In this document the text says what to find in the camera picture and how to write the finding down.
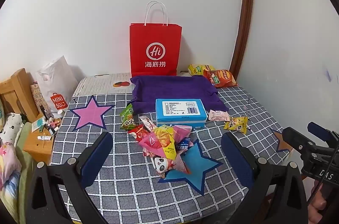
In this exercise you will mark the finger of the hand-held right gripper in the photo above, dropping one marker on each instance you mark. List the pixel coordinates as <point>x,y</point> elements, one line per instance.
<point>299,140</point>
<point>321,132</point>

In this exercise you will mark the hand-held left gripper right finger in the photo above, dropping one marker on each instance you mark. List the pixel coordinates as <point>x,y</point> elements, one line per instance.
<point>235,157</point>

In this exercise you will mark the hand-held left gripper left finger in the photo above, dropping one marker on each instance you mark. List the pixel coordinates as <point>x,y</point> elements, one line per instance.
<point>96,157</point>

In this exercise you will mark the small yellow snack packet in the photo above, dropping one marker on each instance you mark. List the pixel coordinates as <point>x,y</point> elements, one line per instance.
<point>237,124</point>

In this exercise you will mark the small pale pink snack packet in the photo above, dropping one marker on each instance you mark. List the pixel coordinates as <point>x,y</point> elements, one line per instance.
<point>218,115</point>

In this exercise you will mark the red snack packet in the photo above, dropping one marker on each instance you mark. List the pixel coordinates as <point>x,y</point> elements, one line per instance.
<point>137,132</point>

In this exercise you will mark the green snack packet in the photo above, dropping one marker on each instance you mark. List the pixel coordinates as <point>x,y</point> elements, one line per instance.
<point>127,118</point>

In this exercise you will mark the small blue snack packet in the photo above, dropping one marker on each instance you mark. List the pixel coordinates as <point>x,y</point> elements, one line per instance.
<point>185,146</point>

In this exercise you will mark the plain pink snack packet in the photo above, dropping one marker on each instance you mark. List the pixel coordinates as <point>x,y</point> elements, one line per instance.
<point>182,131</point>

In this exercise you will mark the blue tissue pack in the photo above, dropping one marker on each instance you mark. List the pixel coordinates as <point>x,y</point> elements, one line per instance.
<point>182,120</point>

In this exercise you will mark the panda print snack packet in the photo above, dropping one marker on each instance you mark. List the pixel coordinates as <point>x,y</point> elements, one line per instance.
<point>161,164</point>

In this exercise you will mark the large yellow snack packet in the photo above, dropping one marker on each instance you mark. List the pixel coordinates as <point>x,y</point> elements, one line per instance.
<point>165,138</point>

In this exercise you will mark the purple fabric tray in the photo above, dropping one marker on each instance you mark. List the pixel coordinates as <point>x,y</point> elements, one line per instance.
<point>169,89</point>

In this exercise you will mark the person's right hand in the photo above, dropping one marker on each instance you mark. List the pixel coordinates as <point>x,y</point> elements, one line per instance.
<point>317,204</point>

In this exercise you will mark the brown star patch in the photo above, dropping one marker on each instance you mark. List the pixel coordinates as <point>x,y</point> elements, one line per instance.
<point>282,144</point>

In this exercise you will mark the blue star patch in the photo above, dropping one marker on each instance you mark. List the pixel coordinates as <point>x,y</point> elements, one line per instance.
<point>201,168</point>

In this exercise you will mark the grey checked bedsheet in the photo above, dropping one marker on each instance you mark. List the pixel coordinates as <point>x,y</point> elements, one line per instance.
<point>127,187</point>

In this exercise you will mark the pink star patch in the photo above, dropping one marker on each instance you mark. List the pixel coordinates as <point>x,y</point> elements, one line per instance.
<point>91,114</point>

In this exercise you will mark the pile of small cosmetics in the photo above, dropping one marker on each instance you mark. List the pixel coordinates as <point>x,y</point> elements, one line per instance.
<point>53,124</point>

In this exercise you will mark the white tube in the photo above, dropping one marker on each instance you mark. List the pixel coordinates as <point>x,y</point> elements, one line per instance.
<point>44,137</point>

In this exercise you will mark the wooden nightstand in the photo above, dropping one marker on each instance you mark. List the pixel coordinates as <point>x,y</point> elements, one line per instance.
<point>34,148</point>

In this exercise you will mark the teal card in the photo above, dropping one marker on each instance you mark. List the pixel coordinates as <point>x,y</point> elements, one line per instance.
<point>37,126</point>

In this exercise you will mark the orange chips bag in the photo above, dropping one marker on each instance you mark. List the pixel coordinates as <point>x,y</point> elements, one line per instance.
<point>222,78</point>

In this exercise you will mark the patterned gift bag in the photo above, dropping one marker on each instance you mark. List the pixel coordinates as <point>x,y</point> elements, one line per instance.
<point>38,99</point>

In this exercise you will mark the colourful printed blanket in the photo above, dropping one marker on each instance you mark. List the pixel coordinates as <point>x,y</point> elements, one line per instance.
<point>9,165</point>

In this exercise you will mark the white spotted pillow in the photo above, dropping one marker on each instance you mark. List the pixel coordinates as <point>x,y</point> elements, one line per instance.
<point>12,127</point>

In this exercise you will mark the white plastic shopping bag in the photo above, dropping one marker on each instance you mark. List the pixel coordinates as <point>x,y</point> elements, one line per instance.
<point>58,75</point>

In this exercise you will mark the yellow chips bag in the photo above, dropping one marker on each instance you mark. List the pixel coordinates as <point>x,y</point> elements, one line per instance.
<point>197,69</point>

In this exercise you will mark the wooden headboard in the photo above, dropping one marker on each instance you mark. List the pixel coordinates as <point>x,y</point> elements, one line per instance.
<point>18,91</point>

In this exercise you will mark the red paper bag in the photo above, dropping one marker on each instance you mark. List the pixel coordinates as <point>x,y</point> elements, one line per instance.
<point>156,36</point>

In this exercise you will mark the brown wooden door frame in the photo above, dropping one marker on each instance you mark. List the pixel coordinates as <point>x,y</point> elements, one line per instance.
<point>247,15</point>

